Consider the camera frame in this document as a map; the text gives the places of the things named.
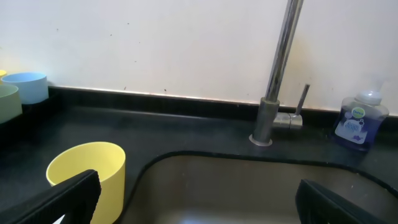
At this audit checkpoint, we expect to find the green cup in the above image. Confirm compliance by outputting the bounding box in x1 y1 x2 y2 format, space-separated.
0 84 23 124

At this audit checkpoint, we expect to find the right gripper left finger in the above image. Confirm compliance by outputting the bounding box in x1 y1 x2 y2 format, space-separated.
0 169 102 224

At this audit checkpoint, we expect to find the steel tap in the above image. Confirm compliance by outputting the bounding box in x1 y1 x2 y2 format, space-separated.
248 0 311 147

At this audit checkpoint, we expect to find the steel sink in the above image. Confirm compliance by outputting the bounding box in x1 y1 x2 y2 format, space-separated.
116 151 398 224

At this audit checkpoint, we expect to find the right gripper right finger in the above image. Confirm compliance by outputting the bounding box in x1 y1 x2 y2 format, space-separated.
295 179 389 224

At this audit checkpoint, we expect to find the blue cup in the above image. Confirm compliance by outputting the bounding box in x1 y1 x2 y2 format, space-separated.
1 72 50 105

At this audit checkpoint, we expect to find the blue soap bottle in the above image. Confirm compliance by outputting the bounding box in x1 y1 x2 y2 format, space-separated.
331 90 390 152

